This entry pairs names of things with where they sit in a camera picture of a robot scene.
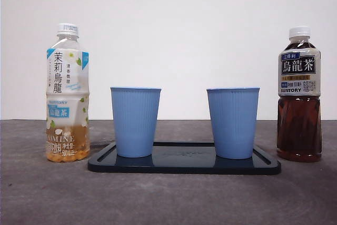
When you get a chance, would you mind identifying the dark oolong tea bottle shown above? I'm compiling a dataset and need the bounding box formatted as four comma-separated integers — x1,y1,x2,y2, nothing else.
276,26,323,163

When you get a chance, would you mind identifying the dark blue rectangular tray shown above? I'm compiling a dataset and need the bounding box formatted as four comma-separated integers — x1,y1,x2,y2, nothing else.
87,141,282,175

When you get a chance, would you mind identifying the blue ribbed plastic cup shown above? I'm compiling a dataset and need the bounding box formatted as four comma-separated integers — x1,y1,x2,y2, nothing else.
206,86,261,160
110,86,162,158

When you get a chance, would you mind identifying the jasmine tea bottle white label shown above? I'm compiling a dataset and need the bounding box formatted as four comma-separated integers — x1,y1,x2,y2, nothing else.
46,23,91,163

